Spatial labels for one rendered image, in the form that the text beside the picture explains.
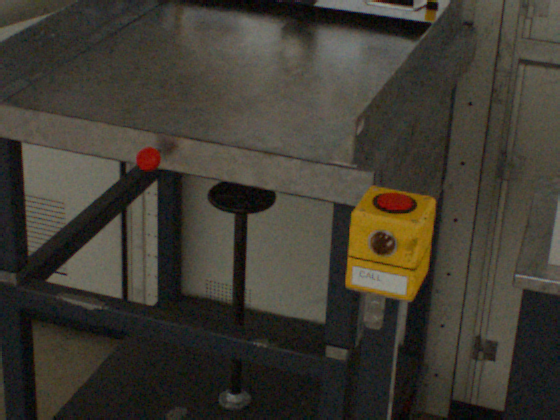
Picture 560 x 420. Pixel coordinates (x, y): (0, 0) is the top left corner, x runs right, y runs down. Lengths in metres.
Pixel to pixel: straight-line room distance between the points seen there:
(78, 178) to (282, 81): 0.83
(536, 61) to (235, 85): 0.61
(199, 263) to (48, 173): 0.38
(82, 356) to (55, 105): 1.05
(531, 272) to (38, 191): 1.36
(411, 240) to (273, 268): 1.19
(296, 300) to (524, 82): 0.69
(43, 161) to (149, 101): 0.87
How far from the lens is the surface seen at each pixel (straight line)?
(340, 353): 1.71
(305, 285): 2.46
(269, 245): 2.44
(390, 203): 1.32
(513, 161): 2.21
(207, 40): 2.00
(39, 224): 2.67
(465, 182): 2.27
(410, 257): 1.31
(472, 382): 2.47
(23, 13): 2.11
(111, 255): 2.60
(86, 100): 1.74
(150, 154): 1.60
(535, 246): 1.61
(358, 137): 1.55
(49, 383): 2.60
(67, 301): 1.86
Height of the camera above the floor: 1.48
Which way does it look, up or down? 27 degrees down
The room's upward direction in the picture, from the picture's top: 3 degrees clockwise
